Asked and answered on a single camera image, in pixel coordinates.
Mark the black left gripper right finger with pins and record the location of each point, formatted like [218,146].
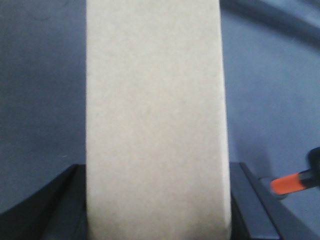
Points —
[256,214]

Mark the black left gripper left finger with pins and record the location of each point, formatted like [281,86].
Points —
[57,211]

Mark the orange black barcode scanner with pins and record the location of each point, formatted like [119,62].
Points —
[300,181]

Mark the small brown cardboard package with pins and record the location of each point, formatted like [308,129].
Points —
[157,159]

